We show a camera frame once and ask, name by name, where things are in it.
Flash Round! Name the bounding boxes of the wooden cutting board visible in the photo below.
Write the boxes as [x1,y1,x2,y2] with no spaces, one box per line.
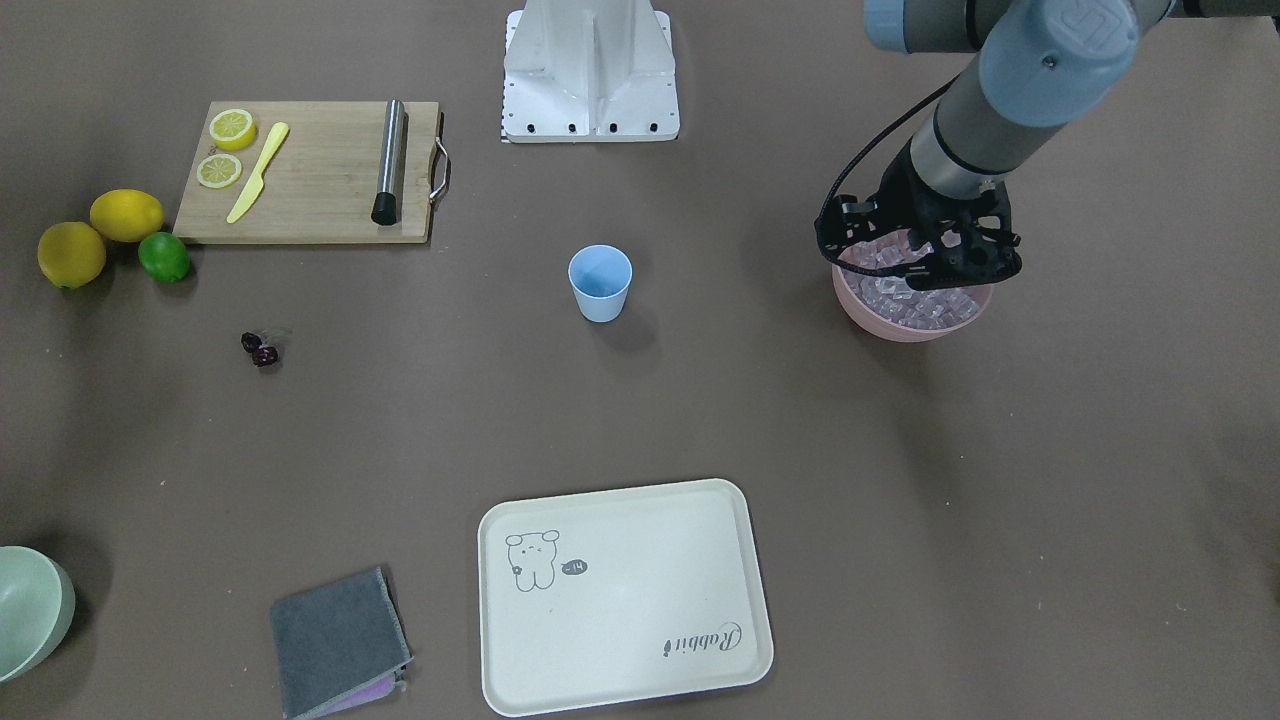
[173,100,448,245]

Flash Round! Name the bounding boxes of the grey folded cloth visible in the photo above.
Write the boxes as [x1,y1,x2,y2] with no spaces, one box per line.
[268,566,413,719]

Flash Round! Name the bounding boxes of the dark red cherries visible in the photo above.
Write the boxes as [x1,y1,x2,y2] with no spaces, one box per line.
[239,328,291,368]

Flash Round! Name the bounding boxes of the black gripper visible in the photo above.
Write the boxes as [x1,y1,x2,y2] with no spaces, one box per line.
[815,149,1023,291]

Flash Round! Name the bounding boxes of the yellow lemon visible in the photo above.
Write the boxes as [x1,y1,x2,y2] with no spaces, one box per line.
[37,222,108,290]
[90,188,165,243]

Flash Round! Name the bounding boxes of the cream rabbit serving tray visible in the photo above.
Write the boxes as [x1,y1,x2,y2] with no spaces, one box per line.
[476,478,774,717]

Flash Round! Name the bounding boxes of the steel black-tipped muddler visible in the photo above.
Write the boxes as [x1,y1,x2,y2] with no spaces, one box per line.
[370,99,408,227]

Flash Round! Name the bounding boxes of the green lime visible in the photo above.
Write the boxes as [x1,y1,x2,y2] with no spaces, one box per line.
[137,231,192,283]

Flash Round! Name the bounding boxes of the light blue plastic cup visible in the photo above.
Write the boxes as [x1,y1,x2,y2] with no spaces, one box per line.
[567,243,634,323]

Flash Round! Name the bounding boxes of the mint green bowl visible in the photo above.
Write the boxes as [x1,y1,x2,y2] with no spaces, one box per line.
[1,546,76,682]

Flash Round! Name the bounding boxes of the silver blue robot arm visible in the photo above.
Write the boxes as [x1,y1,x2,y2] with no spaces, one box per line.
[815,1,1277,291]

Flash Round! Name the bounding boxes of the lemon half slice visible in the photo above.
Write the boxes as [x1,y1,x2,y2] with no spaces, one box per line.
[207,108,259,152]

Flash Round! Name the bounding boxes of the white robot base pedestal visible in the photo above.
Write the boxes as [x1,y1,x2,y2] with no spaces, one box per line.
[500,1,681,143]

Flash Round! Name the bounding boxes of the yellow plastic knife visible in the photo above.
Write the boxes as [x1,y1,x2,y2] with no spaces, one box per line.
[225,122,291,224]

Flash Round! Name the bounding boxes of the pink bowl of ice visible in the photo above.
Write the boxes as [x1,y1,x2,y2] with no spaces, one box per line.
[831,231,995,343]

